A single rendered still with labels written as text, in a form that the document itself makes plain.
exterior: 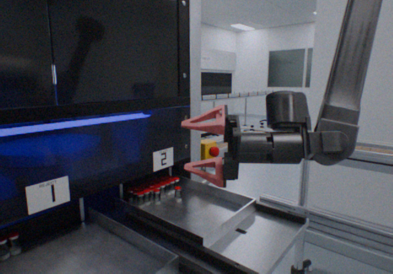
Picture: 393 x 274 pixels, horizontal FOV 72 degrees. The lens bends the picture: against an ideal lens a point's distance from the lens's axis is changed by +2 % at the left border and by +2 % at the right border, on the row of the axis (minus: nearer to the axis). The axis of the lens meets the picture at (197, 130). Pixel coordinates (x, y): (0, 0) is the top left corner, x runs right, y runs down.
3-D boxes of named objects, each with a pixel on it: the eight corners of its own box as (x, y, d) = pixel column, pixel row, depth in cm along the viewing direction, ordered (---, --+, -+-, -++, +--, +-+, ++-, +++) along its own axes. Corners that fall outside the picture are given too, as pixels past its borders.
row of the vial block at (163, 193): (136, 207, 82) (135, 193, 81) (176, 188, 96) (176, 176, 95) (140, 209, 81) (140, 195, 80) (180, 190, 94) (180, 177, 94)
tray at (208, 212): (115, 207, 82) (114, 197, 81) (174, 182, 102) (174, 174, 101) (202, 252, 61) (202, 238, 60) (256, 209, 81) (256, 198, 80)
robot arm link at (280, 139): (311, 161, 44) (299, 166, 49) (307, 121, 46) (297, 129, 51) (267, 161, 44) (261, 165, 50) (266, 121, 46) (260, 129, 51)
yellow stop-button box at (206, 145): (191, 158, 106) (191, 140, 105) (202, 155, 111) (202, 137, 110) (206, 162, 101) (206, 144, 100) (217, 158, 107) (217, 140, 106)
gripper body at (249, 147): (228, 113, 48) (270, 113, 48) (226, 157, 54) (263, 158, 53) (229, 134, 43) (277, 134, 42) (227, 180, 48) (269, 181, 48)
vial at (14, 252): (8, 253, 60) (5, 234, 60) (19, 248, 62) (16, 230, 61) (11, 257, 59) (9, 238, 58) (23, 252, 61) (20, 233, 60)
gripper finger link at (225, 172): (184, 135, 51) (233, 136, 51) (186, 164, 55) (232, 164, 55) (180, 158, 46) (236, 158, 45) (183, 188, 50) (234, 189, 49)
